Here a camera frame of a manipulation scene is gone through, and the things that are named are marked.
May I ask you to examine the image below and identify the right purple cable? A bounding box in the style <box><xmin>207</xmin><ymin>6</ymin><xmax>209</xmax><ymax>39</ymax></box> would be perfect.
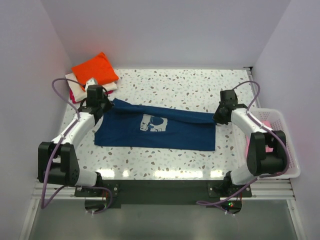
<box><xmin>196</xmin><ymin>80</ymin><xmax>288</xmax><ymax>208</ymax></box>

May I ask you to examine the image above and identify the blue mickey t-shirt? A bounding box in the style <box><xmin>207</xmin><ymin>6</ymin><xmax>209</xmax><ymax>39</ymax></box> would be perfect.
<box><xmin>94</xmin><ymin>98</ymin><xmax>216</xmax><ymax>151</ymax></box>

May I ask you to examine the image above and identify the white folded t-shirt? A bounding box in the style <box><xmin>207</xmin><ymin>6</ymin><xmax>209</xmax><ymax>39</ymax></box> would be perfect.
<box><xmin>68</xmin><ymin>81</ymin><xmax>118</xmax><ymax>103</ymax></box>

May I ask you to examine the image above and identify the white plastic basket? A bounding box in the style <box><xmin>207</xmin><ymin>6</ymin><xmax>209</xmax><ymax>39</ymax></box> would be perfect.
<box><xmin>234</xmin><ymin>108</ymin><xmax>301</xmax><ymax>179</ymax></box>

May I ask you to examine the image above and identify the orange folded t-shirt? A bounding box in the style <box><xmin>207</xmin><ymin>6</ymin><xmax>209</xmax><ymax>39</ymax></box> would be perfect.
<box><xmin>71</xmin><ymin>52</ymin><xmax>119</xmax><ymax>85</ymax></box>

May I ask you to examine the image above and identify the pink t-shirt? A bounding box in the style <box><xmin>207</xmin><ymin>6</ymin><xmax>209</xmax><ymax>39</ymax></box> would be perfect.
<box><xmin>244</xmin><ymin>120</ymin><xmax>273</xmax><ymax>163</ymax></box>

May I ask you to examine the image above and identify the red folded t-shirt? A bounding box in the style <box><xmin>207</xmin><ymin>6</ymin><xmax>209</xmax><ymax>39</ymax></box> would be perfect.
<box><xmin>69</xmin><ymin>89</ymin><xmax>77</xmax><ymax>104</ymax></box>

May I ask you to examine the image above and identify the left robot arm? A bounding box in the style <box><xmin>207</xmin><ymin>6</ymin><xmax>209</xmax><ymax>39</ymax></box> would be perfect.
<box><xmin>37</xmin><ymin>84</ymin><xmax>113</xmax><ymax>196</ymax></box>

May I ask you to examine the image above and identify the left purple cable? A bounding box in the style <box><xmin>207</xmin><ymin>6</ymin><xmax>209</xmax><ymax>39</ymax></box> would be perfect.
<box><xmin>40</xmin><ymin>77</ymin><xmax>111</xmax><ymax>215</ymax></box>

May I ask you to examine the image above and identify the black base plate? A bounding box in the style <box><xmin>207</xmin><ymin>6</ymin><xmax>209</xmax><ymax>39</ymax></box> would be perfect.
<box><xmin>74</xmin><ymin>180</ymin><xmax>252</xmax><ymax>213</ymax></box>

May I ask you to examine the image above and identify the purple cable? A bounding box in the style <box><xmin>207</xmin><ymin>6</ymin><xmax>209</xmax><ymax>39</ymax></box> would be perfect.
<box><xmin>196</xmin><ymin>80</ymin><xmax>288</xmax><ymax>208</ymax></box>
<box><xmin>40</xmin><ymin>77</ymin><xmax>111</xmax><ymax>215</ymax></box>

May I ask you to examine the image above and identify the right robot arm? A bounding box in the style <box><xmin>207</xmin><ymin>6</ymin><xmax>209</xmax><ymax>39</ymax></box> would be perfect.
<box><xmin>213</xmin><ymin>89</ymin><xmax>290</xmax><ymax>197</ymax></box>

